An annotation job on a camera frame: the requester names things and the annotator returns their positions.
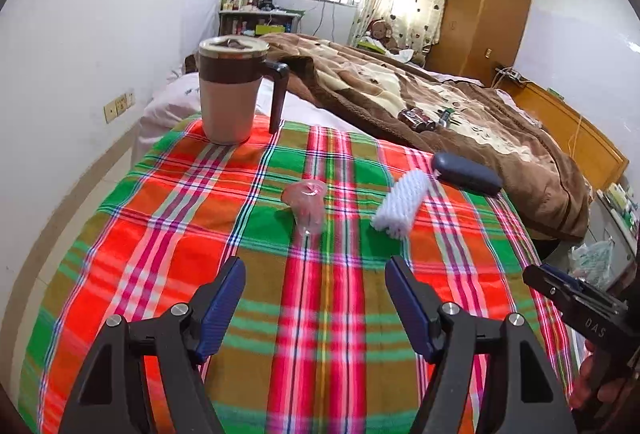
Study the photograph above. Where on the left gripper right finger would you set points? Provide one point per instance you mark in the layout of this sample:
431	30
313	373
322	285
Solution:
521	394

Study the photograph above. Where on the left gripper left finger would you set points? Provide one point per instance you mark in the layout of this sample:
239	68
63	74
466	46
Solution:
111	394

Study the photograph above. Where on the hanging plastic bag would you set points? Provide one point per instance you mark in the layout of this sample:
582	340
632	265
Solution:
593	263

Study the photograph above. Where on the grey bedside cabinet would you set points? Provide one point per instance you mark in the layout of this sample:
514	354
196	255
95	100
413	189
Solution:
605	224

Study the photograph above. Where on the wooden headboard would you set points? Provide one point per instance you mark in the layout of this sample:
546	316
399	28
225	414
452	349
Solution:
600	161

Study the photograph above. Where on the plaid tablecloth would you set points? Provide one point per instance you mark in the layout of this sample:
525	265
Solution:
315	344

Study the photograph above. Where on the dark blue glasses case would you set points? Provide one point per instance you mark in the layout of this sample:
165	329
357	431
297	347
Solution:
466	174

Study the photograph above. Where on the white foam fruit net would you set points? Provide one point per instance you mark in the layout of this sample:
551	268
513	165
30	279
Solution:
399	208

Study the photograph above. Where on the small green box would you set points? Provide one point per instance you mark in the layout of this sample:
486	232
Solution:
445	117

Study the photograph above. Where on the clear plastic cup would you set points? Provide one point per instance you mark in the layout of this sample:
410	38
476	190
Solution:
306	200

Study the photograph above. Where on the brown blanket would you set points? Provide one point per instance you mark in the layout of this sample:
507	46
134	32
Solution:
403	105

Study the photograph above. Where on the wooden wardrobe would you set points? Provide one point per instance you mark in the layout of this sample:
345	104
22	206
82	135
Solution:
478	37

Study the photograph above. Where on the brown pink lidded mug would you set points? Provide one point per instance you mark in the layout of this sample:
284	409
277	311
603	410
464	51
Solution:
230	70

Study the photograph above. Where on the teddy bear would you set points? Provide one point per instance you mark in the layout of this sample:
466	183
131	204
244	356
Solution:
382	32

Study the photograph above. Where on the cluttered shelf desk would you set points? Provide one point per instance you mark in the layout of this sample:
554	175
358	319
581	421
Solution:
257	23

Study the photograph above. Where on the wall power socket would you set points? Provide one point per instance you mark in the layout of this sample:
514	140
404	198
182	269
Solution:
118	106

